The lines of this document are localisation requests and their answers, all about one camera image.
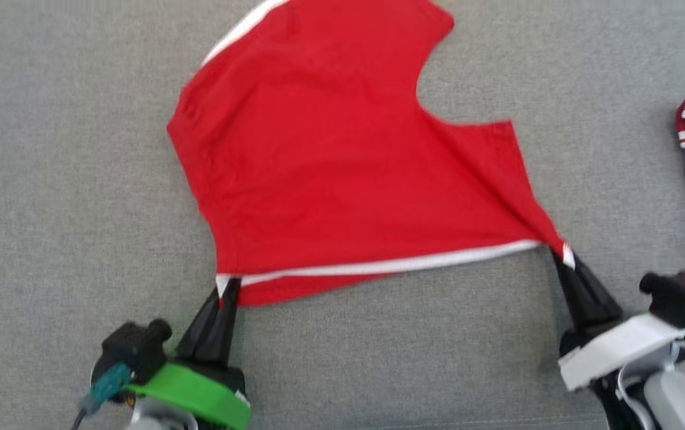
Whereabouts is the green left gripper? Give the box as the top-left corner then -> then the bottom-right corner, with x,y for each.
127,278 -> 252,430

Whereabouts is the teal left camera connector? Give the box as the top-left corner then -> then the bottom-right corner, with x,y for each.
79,363 -> 134,414

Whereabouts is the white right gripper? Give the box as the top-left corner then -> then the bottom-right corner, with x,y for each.
551,250 -> 685,430

